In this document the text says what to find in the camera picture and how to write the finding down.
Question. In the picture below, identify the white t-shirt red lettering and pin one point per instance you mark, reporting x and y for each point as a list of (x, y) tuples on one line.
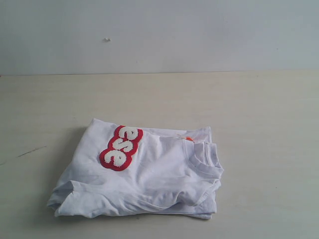
[(118, 170)]

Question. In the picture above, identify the orange clothing tag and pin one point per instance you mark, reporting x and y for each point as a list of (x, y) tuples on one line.
[(185, 137)]

